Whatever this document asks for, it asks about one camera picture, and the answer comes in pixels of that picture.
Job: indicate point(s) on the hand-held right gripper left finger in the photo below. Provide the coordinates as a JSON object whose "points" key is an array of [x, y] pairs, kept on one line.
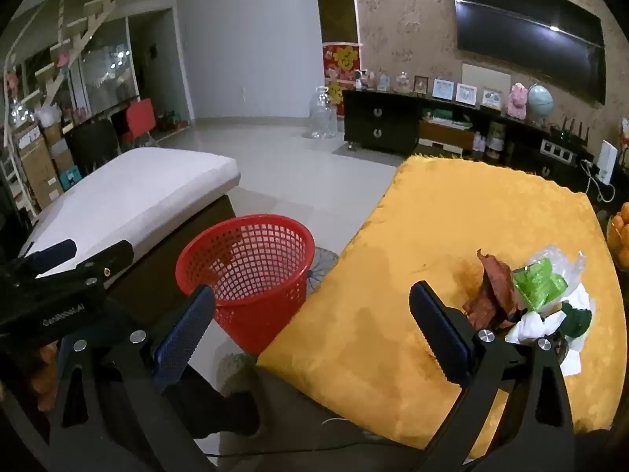
{"points": [[183, 341]]}

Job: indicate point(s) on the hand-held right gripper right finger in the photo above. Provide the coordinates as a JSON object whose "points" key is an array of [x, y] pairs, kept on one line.
{"points": [[440, 334]]}

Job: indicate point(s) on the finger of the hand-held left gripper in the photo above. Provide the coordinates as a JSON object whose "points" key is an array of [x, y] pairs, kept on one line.
{"points": [[113, 255], [49, 254]]}

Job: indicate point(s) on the brown dried leaf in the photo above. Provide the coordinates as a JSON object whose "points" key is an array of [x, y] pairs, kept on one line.
{"points": [[494, 285]]}

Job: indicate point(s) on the white paper tissue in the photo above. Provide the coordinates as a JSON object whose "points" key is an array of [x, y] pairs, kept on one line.
{"points": [[530, 327]]}

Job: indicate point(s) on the red plastic mesh basket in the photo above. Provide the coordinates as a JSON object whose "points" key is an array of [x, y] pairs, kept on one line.
{"points": [[245, 265]]}

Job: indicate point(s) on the clear plastic bag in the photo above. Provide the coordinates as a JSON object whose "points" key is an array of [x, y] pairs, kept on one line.
{"points": [[572, 268]]}

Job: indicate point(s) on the person's left hand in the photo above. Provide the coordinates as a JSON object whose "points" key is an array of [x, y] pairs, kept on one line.
{"points": [[44, 378]]}

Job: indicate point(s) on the white cushioned sofa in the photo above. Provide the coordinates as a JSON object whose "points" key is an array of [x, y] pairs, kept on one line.
{"points": [[137, 191]]}

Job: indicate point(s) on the stack of cardboard boxes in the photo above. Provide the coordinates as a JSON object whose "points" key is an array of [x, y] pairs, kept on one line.
{"points": [[39, 167]]}

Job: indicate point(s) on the yellow tablecloth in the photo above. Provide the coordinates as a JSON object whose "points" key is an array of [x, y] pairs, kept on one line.
{"points": [[442, 231]]}

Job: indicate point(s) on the green plastic wrapper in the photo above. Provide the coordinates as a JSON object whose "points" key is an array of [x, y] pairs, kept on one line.
{"points": [[538, 285]]}

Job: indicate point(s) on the black chair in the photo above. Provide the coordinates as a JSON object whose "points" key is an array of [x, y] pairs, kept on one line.
{"points": [[91, 145]]}

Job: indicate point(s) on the dark green crumpled wrapper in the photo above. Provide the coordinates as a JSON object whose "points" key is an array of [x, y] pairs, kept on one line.
{"points": [[577, 319]]}

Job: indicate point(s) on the red chair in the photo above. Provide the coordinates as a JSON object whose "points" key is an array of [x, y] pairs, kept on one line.
{"points": [[141, 118]]}

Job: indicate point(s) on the brown wooden box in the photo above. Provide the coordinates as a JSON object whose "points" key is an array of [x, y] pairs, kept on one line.
{"points": [[444, 135]]}

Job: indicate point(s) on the white jar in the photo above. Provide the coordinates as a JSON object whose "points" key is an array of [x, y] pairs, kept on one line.
{"points": [[496, 140]]}

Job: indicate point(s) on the pile of oranges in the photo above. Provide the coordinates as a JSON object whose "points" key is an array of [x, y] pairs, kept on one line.
{"points": [[620, 231]]}

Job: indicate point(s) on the green flat box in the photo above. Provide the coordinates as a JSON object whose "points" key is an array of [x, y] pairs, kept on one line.
{"points": [[440, 115]]}

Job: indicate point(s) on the white power strip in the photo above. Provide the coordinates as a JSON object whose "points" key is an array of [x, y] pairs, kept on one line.
{"points": [[558, 150]]}

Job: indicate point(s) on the white ladder shelf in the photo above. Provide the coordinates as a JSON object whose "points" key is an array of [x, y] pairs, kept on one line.
{"points": [[93, 24]]}

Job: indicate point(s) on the black television cabinet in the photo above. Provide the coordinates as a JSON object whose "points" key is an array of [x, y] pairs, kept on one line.
{"points": [[378, 108]]}

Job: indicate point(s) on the white upright device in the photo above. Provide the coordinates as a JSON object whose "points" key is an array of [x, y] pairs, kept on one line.
{"points": [[607, 162]]}

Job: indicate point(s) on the black antenna router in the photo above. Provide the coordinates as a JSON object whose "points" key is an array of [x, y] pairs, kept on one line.
{"points": [[570, 132]]}

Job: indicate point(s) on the pink plush toy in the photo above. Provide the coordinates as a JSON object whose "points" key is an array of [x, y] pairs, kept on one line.
{"points": [[517, 101]]}

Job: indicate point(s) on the clear plastic water jug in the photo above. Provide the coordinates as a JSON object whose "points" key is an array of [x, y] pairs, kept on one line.
{"points": [[322, 118]]}

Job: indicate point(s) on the pale blue globe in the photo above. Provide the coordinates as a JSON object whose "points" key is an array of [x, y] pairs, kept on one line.
{"points": [[540, 101]]}

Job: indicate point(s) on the glass jar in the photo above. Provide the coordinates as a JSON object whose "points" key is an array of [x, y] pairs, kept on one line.
{"points": [[402, 81]]}

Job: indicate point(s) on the red and white figurine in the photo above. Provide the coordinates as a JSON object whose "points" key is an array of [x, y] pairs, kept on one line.
{"points": [[624, 137]]}

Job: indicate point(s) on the white picture frame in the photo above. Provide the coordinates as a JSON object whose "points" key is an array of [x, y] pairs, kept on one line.
{"points": [[443, 89], [491, 97], [466, 93]]}

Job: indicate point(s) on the small brown picture frame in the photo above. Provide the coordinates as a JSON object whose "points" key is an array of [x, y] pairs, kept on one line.
{"points": [[421, 84]]}

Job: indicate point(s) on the red festive wall poster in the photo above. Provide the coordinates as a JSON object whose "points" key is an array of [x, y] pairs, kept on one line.
{"points": [[341, 61]]}

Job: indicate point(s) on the black wall television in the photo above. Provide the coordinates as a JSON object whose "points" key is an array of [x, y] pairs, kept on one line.
{"points": [[530, 24]]}

